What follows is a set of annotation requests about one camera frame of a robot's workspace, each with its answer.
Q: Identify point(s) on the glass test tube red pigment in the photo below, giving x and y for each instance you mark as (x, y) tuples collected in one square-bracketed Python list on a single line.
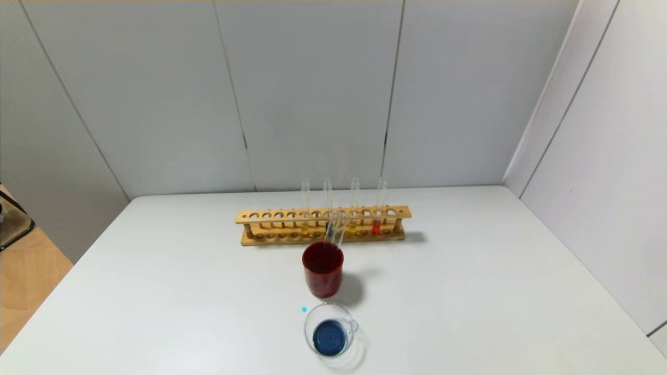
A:
[(331, 234), (376, 227)]

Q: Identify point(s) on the glass test tube blue pigment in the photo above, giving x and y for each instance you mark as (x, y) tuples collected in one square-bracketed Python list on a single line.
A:
[(328, 190), (338, 234)]

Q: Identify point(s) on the glass test tube yellow pigment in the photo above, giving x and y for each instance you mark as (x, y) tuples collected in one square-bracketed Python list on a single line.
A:
[(305, 228), (353, 227)]

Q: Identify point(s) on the wooden test tube rack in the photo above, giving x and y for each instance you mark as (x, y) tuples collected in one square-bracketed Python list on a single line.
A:
[(365, 238)]

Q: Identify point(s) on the red plastic cup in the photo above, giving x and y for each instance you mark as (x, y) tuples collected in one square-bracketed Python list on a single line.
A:
[(323, 278)]

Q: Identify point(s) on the clear glass beaker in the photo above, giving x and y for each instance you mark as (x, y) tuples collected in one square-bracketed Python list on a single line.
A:
[(330, 338)]

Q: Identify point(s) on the black metal frame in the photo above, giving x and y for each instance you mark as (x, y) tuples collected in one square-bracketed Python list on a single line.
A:
[(13, 224)]

